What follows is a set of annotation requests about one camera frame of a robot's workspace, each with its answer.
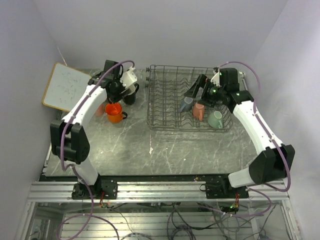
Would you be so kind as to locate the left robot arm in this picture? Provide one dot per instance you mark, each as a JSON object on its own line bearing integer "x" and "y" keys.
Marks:
{"x": 69, "y": 141}

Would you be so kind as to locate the black faceted mug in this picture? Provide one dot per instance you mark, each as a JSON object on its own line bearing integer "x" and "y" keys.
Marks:
{"x": 131, "y": 98}

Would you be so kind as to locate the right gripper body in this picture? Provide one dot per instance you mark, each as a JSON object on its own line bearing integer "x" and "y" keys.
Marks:
{"x": 212, "y": 93}

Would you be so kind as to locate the tall pink tumbler cup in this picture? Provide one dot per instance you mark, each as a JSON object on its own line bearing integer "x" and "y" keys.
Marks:
{"x": 100, "y": 111}

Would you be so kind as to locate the small whiteboard with wooden frame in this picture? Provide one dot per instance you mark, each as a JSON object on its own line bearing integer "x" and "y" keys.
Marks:
{"x": 65, "y": 87}

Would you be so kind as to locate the mint green mug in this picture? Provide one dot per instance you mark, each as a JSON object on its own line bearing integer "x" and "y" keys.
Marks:
{"x": 215, "y": 120}

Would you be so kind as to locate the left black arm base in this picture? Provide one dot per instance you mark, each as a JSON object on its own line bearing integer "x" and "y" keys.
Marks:
{"x": 104, "y": 188}

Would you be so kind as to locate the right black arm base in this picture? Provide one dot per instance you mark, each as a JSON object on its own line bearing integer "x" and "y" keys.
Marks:
{"x": 220, "y": 188}

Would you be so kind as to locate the aluminium mounting rail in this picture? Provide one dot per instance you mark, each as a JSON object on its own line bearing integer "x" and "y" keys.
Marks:
{"x": 138, "y": 192}

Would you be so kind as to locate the orange enamel mug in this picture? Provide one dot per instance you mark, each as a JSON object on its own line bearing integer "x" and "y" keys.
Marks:
{"x": 115, "y": 113}

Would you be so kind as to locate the blue printed mug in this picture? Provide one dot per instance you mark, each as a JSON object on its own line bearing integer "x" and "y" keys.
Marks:
{"x": 186, "y": 104}

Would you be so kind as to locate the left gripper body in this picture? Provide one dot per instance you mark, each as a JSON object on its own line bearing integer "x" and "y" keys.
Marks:
{"x": 116, "y": 96}

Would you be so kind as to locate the salmon printed mug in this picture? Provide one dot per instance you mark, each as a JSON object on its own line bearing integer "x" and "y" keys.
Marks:
{"x": 198, "y": 111}

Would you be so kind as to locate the grey wire dish rack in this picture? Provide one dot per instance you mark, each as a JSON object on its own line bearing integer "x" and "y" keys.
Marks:
{"x": 167, "y": 85}

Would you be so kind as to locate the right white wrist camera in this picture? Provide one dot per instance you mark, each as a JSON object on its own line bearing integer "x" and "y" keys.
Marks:
{"x": 216, "y": 77}

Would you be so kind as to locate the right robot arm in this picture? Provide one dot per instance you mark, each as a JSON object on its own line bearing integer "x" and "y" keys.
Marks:
{"x": 274, "y": 158}

